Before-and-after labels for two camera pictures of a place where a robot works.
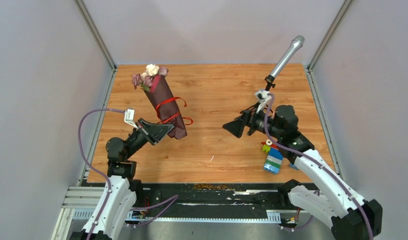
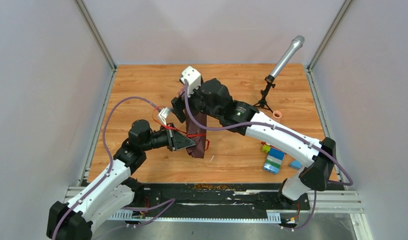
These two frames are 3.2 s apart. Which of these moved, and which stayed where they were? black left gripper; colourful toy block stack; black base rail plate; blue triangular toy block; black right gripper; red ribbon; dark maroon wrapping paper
Moved: dark maroon wrapping paper; black left gripper; red ribbon; black right gripper
Stayed: blue triangular toy block; black base rail plate; colourful toy block stack
